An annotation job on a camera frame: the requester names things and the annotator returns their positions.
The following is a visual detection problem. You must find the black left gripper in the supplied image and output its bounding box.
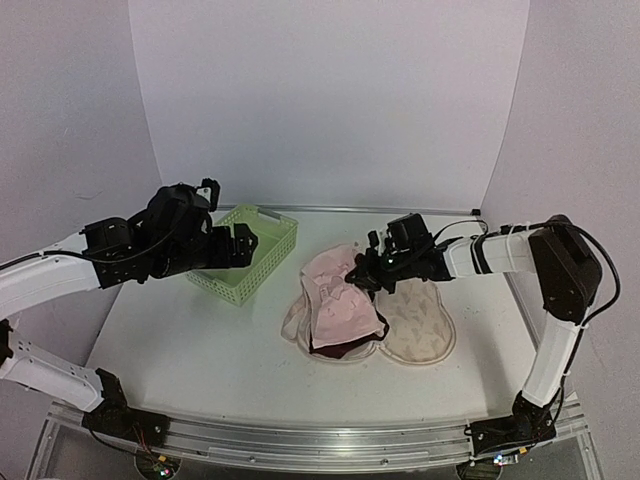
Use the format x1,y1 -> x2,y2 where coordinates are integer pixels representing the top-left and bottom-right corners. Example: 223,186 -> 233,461
149,223 -> 257,280

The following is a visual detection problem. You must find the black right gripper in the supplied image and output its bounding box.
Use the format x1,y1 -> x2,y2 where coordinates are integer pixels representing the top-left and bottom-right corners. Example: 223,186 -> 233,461
345,248 -> 416,295

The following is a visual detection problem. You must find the floral mesh laundry bag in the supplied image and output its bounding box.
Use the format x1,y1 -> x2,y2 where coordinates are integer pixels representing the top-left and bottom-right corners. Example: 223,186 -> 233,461
281,279 -> 456,365

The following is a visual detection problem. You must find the beige bra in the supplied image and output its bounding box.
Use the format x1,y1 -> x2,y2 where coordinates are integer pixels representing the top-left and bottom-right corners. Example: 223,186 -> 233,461
300,244 -> 387,347

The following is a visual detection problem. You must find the green plastic basket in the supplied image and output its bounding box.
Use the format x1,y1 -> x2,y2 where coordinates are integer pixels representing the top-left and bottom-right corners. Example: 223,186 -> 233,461
185,202 -> 300,307

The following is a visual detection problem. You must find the dark red bra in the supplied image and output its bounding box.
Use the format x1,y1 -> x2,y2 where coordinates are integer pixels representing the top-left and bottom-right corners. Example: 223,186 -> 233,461
308,322 -> 390,360

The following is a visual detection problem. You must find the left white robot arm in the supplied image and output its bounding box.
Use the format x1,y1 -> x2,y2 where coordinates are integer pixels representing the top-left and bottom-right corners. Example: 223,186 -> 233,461
1,179 -> 258,437

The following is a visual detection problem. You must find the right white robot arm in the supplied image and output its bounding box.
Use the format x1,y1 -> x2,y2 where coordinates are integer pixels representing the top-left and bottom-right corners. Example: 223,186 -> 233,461
345,214 -> 621,443

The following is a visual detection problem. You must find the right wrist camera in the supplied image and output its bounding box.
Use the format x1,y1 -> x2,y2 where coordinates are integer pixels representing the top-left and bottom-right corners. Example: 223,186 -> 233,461
367,229 -> 396,256

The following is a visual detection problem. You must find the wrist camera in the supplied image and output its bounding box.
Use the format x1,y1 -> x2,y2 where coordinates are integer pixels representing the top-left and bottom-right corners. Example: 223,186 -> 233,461
196,178 -> 221,212
367,229 -> 396,256

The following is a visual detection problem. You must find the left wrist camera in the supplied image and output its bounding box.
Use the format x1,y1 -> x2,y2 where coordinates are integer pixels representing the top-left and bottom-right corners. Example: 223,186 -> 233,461
196,178 -> 221,212

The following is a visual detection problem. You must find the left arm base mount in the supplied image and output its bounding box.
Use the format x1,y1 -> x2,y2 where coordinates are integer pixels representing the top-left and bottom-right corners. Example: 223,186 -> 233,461
82,368 -> 170,447

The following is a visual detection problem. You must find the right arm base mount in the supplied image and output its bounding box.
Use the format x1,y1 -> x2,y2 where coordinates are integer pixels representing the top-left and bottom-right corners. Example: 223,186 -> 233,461
464,395 -> 556,458

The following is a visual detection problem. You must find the aluminium front rail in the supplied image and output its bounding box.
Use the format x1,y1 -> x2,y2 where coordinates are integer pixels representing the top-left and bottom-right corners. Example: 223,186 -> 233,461
47,379 -> 589,464

